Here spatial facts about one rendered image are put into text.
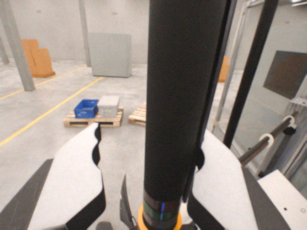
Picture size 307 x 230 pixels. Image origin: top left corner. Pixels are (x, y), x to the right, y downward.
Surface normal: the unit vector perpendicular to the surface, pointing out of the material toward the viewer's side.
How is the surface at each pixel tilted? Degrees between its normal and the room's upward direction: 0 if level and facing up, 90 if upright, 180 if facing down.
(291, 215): 50
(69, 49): 90
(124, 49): 90
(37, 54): 90
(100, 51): 90
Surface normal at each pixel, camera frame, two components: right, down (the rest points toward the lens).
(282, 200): -0.73, -0.60
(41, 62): 0.01, 0.46
